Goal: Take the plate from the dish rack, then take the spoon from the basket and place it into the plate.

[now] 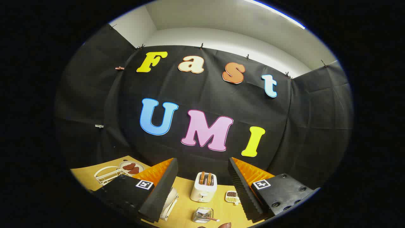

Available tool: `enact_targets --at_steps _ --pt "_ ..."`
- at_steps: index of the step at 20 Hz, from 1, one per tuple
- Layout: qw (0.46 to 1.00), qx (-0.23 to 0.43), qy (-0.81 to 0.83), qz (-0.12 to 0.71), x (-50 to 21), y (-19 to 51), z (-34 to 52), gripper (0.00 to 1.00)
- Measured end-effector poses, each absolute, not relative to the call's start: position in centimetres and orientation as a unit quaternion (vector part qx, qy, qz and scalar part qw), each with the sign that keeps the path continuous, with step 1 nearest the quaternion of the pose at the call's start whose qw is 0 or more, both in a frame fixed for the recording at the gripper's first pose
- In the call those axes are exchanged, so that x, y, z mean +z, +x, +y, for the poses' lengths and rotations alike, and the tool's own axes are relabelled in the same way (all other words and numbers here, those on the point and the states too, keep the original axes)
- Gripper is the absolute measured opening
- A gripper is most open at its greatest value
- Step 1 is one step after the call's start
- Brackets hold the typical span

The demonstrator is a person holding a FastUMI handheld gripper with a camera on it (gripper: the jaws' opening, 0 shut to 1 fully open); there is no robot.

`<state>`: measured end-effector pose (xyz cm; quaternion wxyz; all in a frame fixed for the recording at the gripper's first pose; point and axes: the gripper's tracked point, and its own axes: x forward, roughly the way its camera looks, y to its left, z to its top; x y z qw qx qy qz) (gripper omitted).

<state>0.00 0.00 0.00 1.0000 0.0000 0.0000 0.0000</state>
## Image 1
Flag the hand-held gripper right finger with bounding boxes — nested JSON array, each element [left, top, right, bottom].
[[228, 157, 321, 222]]

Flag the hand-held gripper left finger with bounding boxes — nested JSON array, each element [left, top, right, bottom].
[[90, 158, 178, 224]]

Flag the white plate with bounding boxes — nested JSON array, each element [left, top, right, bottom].
[[161, 187, 178, 219]]

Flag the white wire dish rack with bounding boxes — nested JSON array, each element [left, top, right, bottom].
[[94, 166, 179, 222]]

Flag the metal wire basket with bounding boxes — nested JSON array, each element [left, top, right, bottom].
[[192, 207, 214, 224]]

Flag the small plate with red food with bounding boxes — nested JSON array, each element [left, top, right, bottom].
[[119, 161, 145, 177]]

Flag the white divided tray with beans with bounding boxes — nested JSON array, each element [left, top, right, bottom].
[[225, 190, 241, 205]]

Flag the white toaster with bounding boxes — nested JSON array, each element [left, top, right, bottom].
[[190, 173, 218, 203]]

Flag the red sliced food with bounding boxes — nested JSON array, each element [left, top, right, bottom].
[[123, 163, 140, 175]]

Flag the black backdrop cloth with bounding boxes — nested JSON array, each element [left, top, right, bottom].
[[54, 24, 353, 190]]

